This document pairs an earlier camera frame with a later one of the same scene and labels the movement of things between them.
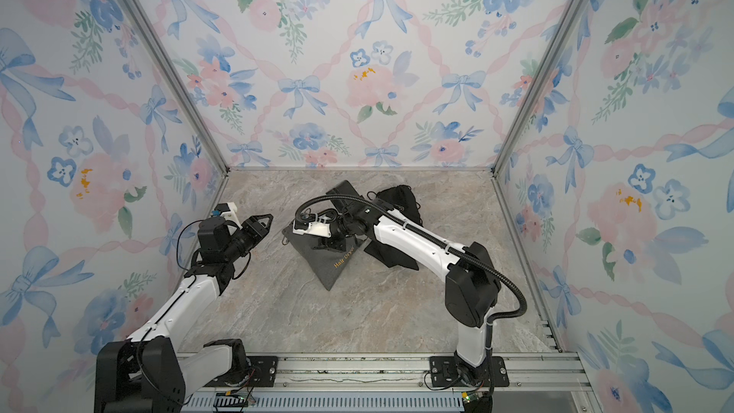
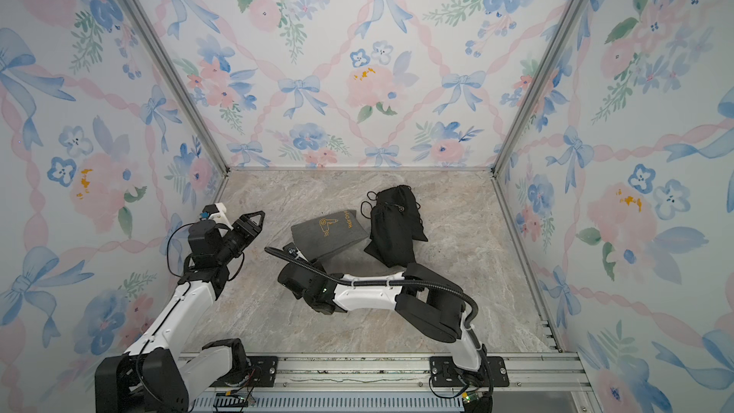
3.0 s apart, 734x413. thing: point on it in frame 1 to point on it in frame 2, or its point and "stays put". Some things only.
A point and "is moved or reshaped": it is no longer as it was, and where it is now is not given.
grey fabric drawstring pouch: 325,265 is moved or reshaped
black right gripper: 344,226 to 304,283
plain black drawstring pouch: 402,197 stays put
